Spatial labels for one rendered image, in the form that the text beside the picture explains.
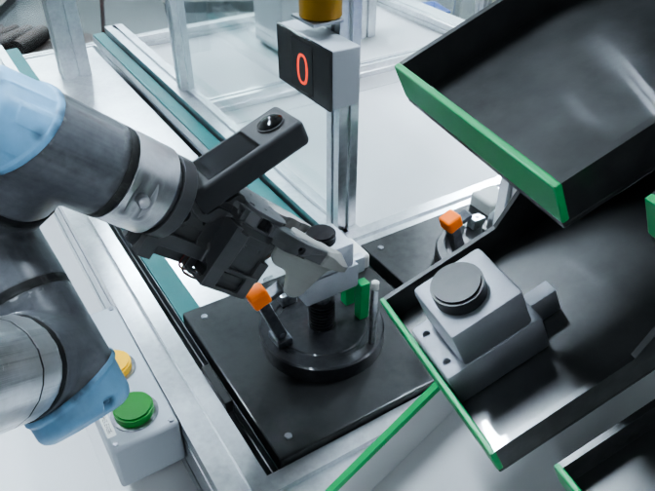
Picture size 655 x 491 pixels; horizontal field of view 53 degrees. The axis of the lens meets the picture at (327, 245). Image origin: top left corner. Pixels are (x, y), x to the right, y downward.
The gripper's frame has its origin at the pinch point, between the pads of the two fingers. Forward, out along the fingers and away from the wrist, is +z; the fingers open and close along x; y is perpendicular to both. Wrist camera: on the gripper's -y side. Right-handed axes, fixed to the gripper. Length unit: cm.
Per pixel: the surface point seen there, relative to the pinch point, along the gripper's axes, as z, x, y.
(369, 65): 61, -82, -27
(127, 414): -9.0, -0.6, 24.5
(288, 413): 1.4, 7.6, 15.5
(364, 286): 6.4, 1.9, 2.0
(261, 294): -4.6, 0.9, 7.2
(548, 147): -22.8, 29.4, -15.1
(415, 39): 83, -97, -42
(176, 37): 11, -75, -7
